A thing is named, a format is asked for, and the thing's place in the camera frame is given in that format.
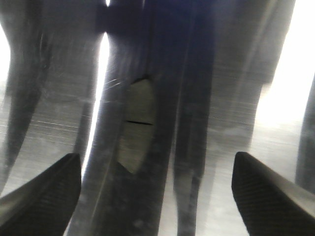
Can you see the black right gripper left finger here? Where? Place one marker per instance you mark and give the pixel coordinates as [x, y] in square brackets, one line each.
[44, 205]

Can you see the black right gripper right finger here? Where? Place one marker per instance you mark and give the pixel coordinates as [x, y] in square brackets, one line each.
[269, 204]

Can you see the dark brake pad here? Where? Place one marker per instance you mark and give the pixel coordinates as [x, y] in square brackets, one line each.
[139, 125]

